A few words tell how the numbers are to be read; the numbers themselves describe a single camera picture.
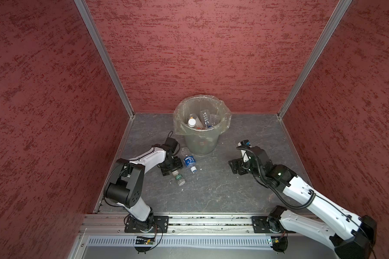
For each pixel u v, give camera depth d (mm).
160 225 741
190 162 895
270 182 522
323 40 813
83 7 707
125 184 453
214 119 893
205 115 948
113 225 758
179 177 852
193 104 924
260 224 741
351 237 391
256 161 546
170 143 753
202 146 897
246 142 670
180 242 775
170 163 782
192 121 761
